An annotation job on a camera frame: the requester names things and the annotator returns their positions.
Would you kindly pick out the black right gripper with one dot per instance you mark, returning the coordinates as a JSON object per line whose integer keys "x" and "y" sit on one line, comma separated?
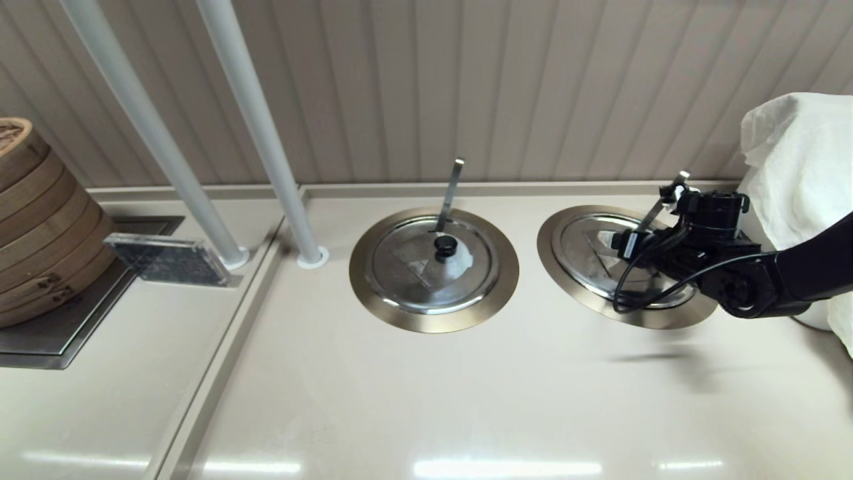
{"x": 670, "y": 256}

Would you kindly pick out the steel lid with black knob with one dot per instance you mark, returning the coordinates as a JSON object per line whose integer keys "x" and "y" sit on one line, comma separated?
{"x": 406, "y": 266}
{"x": 586, "y": 266}

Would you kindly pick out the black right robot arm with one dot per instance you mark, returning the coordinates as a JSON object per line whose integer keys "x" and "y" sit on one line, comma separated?
{"x": 800, "y": 266}

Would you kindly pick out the white appliance body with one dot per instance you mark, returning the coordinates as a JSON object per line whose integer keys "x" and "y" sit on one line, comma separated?
{"x": 756, "y": 226}

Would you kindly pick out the white round appliance foot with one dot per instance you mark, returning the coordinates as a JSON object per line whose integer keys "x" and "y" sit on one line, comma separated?
{"x": 813, "y": 321}

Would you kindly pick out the white cloth cover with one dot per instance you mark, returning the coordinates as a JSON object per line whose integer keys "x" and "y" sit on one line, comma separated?
{"x": 806, "y": 166}

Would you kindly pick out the white metal pole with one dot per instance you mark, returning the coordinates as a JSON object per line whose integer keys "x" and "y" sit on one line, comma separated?
{"x": 143, "y": 113}
{"x": 256, "y": 113}

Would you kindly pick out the clear acrylic sign block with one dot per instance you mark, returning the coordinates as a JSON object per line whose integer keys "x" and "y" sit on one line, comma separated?
{"x": 172, "y": 261}

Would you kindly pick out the recessed steel steamer tray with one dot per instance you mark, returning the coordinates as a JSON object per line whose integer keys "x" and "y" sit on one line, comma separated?
{"x": 66, "y": 326}

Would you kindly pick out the stacked bamboo steamer baskets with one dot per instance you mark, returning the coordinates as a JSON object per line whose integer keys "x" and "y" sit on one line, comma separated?
{"x": 46, "y": 233}

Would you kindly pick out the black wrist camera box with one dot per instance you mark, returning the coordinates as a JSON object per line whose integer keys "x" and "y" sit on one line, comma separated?
{"x": 628, "y": 244}

